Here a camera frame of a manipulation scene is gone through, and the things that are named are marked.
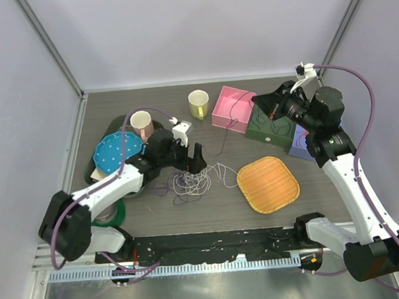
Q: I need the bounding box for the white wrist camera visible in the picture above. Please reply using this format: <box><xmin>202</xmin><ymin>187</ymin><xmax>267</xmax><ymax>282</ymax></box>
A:
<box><xmin>289</xmin><ymin>63</ymin><xmax>318</xmax><ymax>94</ymax></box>
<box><xmin>168</xmin><ymin>116</ymin><xmax>192</xmax><ymax>147</ymax></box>

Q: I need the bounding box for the cream wooden board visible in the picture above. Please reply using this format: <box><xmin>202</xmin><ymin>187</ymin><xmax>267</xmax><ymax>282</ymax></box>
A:
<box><xmin>89</xmin><ymin>167</ymin><xmax>108</xmax><ymax>183</ymax></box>

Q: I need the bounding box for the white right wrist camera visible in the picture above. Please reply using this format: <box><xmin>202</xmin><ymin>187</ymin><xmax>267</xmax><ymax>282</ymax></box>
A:
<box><xmin>289</xmin><ymin>63</ymin><xmax>318</xmax><ymax>94</ymax></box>

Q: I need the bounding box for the green drawer box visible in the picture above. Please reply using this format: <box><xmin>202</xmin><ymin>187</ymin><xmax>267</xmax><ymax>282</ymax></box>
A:
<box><xmin>245</xmin><ymin>105</ymin><xmax>296</xmax><ymax>149</ymax></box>

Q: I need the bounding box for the green tape roll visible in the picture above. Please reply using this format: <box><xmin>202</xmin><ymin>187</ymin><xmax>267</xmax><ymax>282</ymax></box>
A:
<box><xmin>91</xmin><ymin>199</ymin><xmax>126</xmax><ymax>227</ymax></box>

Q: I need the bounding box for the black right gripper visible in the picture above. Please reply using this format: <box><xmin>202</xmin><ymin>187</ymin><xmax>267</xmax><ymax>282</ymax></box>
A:
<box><xmin>252</xmin><ymin>78</ymin><xmax>321</xmax><ymax>136</ymax></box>

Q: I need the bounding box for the pink mug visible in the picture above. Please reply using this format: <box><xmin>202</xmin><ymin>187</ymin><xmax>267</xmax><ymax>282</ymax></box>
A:
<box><xmin>130</xmin><ymin>110</ymin><xmax>154</xmax><ymax>143</ymax></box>

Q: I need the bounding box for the yellow mug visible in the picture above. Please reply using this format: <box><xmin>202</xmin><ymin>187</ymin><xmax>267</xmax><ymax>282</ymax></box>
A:
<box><xmin>187</xmin><ymin>90</ymin><xmax>209</xmax><ymax>120</ymax></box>

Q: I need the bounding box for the dark green tray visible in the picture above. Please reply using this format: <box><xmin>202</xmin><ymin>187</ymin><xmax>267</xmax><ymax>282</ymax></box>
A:
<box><xmin>83</xmin><ymin>116</ymin><xmax>164</xmax><ymax>198</ymax></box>

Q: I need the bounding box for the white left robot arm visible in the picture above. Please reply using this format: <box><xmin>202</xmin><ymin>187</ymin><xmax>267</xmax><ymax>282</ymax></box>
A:
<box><xmin>39</xmin><ymin>129</ymin><xmax>207</xmax><ymax>269</ymax></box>

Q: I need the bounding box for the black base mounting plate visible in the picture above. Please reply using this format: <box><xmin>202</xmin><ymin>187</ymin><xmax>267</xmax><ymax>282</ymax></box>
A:
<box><xmin>110</xmin><ymin>227</ymin><xmax>322</xmax><ymax>267</ymax></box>

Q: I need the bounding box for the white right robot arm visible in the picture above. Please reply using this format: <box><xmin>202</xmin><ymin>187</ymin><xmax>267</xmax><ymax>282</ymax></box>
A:
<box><xmin>252</xmin><ymin>81</ymin><xmax>399</xmax><ymax>282</ymax></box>

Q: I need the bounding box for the pink drawer box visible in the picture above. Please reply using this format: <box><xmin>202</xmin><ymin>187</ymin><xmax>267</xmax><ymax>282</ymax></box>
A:
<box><xmin>211</xmin><ymin>85</ymin><xmax>256</xmax><ymax>134</ymax></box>

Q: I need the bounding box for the orange woven basket tray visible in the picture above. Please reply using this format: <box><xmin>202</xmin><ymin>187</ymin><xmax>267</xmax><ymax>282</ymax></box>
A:
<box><xmin>237</xmin><ymin>156</ymin><xmax>300</xmax><ymax>214</ymax></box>

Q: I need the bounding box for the blue drawer box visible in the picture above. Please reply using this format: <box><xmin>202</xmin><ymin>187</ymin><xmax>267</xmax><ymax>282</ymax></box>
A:
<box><xmin>288</xmin><ymin>124</ymin><xmax>315</xmax><ymax>162</ymax></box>

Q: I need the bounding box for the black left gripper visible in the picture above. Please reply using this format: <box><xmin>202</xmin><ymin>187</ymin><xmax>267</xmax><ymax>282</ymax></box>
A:
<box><xmin>158</xmin><ymin>134</ymin><xmax>206</xmax><ymax>176</ymax></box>

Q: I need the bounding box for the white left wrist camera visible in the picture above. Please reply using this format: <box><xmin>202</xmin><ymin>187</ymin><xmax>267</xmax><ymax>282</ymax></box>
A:
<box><xmin>168</xmin><ymin>116</ymin><xmax>192</xmax><ymax>147</ymax></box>

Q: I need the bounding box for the purple cable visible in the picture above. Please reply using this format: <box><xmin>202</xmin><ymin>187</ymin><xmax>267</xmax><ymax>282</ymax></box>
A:
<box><xmin>147</xmin><ymin>87</ymin><xmax>312</xmax><ymax>207</ymax></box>

